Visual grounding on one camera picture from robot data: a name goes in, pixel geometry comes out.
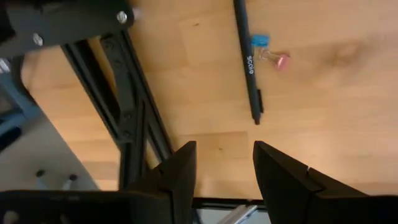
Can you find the blue binder clip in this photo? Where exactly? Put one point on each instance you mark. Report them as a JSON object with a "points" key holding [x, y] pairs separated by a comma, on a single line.
{"points": [[259, 40]]}

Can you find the black aluminium frame rail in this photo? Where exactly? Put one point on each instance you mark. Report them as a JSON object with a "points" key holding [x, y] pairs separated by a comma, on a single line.
{"points": [[124, 109]]}

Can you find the black pen with white print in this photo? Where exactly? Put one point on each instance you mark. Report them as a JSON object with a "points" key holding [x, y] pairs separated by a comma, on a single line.
{"points": [[249, 60]]}

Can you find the black bracket plate with bolts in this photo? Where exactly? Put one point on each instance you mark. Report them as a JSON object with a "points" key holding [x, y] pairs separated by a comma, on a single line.
{"points": [[62, 23]]}

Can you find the pink binder clip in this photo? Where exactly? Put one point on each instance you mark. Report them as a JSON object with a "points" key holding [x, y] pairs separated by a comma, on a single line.
{"points": [[281, 61]]}

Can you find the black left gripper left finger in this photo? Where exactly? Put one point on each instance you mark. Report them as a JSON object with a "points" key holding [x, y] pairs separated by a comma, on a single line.
{"points": [[182, 177]]}

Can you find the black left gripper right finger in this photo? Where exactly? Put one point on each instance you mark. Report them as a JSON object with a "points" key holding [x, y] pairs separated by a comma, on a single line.
{"points": [[286, 183]]}

